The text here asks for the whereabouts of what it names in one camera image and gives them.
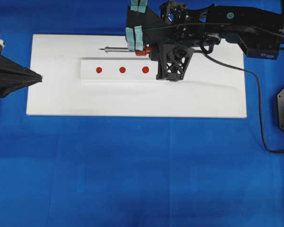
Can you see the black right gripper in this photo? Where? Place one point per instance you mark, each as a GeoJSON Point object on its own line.
{"type": "Point", "coordinates": [177, 45]}

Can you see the red handled soldering iron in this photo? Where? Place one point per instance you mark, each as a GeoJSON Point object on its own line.
{"type": "Point", "coordinates": [123, 49]}

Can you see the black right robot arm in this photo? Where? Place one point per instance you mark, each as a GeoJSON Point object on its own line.
{"type": "Point", "coordinates": [259, 33]}

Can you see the small white raised plate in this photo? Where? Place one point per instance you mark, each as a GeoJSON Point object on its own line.
{"type": "Point", "coordinates": [118, 71]}

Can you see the large white foam board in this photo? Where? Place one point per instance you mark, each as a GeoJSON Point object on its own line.
{"type": "Point", "coordinates": [208, 90]}

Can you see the blue table mat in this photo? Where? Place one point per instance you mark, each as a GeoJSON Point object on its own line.
{"type": "Point", "coordinates": [145, 172]}

